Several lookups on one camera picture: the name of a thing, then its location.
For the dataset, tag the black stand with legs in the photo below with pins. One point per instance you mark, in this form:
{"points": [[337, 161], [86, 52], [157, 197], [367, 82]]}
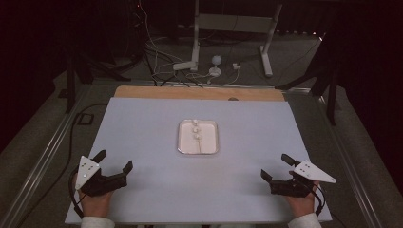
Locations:
{"points": [[70, 85], [331, 95]]}

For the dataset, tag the pale blue table mat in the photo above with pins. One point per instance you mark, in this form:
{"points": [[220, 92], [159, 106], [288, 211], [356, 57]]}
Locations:
{"points": [[149, 133]]}

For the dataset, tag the white plug adapter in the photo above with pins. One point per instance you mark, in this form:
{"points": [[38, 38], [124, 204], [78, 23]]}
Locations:
{"points": [[236, 66]]}

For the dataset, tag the person's right hand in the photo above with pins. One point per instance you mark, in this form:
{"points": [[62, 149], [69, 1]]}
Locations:
{"points": [[302, 205]]}

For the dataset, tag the black square floor plate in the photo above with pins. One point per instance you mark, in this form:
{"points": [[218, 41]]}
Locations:
{"points": [[85, 119]]}

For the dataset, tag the metal floor rail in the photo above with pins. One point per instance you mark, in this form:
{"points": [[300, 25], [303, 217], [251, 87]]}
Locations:
{"points": [[355, 171], [41, 161]]}

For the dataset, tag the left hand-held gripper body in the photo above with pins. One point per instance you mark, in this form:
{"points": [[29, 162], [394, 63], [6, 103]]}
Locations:
{"points": [[101, 183]]}

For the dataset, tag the small white marshmallow piece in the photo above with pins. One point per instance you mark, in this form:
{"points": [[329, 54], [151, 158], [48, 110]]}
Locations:
{"points": [[195, 121], [195, 129], [197, 136]]}

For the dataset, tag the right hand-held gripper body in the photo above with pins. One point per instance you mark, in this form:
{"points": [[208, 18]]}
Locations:
{"points": [[290, 187]]}

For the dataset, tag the square white tray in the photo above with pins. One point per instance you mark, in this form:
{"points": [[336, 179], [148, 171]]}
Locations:
{"points": [[207, 141]]}

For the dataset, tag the small white round camera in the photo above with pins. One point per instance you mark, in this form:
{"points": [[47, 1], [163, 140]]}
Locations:
{"points": [[216, 60]]}

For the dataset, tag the person's left hand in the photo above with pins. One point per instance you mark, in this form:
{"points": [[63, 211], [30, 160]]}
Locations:
{"points": [[95, 205]]}

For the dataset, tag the white metal stand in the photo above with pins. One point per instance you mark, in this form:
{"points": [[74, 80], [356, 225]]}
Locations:
{"points": [[234, 22]]}

